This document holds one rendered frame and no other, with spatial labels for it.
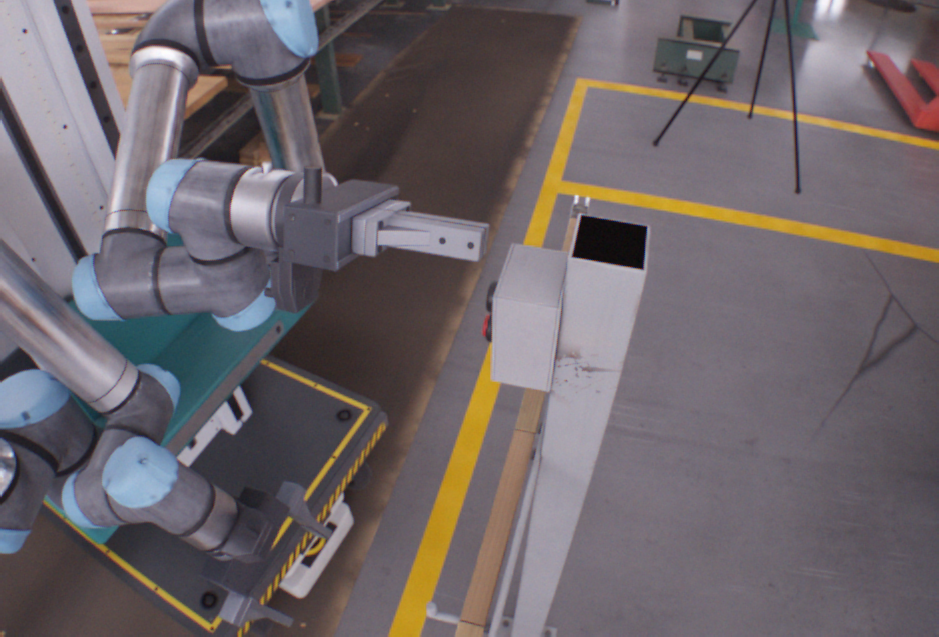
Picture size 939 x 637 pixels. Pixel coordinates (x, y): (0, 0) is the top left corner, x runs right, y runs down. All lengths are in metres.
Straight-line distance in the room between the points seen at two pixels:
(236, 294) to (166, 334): 0.62
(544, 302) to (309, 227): 0.20
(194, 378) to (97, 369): 0.41
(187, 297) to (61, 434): 0.40
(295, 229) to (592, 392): 0.30
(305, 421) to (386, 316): 0.75
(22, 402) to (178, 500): 0.35
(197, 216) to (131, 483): 0.29
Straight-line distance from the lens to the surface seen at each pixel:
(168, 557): 1.52
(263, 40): 0.86
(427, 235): 0.50
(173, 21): 0.88
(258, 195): 0.55
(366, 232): 0.49
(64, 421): 0.99
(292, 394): 1.64
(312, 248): 0.49
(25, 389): 1.00
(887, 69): 5.15
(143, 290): 0.68
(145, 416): 0.83
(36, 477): 0.96
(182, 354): 1.23
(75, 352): 0.78
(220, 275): 0.63
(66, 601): 2.01
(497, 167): 2.96
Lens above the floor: 1.60
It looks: 44 degrees down
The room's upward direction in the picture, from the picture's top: 1 degrees counter-clockwise
